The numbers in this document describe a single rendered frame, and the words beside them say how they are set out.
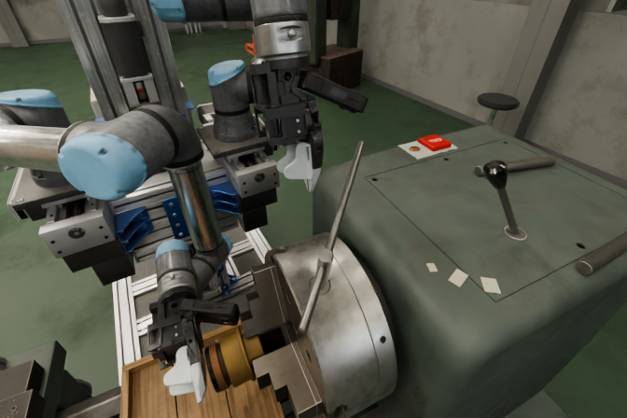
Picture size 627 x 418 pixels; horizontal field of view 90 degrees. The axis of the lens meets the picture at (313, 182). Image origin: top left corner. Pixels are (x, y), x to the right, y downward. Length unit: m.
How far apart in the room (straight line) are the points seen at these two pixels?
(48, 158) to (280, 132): 0.44
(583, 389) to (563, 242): 1.54
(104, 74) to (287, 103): 0.77
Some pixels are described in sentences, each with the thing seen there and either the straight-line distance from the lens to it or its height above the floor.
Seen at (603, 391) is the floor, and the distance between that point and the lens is 2.23.
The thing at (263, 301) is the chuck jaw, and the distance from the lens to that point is 0.59.
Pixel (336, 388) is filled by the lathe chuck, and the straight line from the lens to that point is 0.54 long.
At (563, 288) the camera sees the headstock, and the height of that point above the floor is 1.25.
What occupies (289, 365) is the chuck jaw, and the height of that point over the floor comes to 1.10.
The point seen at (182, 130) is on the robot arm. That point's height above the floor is 1.38.
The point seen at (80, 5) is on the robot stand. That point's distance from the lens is 1.12.
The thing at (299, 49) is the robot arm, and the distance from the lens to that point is 0.45.
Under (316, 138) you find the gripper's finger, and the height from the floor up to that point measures 1.44.
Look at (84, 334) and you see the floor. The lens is 2.25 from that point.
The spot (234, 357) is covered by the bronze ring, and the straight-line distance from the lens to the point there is 0.60.
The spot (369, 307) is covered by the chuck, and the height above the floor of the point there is 1.21.
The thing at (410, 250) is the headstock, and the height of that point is 1.25.
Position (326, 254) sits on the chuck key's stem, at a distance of 0.44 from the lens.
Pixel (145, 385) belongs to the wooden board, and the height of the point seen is 0.89.
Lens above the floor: 1.65
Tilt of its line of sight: 35 degrees down
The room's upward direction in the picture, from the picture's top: straight up
